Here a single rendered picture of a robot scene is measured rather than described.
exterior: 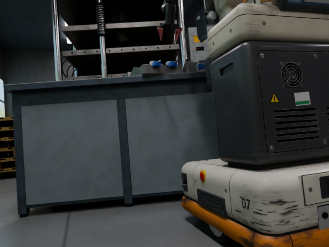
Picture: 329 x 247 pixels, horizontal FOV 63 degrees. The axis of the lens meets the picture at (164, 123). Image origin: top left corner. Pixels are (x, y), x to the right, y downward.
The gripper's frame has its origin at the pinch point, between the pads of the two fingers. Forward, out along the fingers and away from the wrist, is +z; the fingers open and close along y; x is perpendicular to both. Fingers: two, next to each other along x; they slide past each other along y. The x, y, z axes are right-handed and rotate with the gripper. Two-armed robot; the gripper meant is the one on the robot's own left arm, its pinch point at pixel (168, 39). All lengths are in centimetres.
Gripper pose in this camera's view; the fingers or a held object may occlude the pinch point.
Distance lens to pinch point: 171.5
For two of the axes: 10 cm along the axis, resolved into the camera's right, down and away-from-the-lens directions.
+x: 3.0, 3.8, -8.7
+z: -0.6, 9.2, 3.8
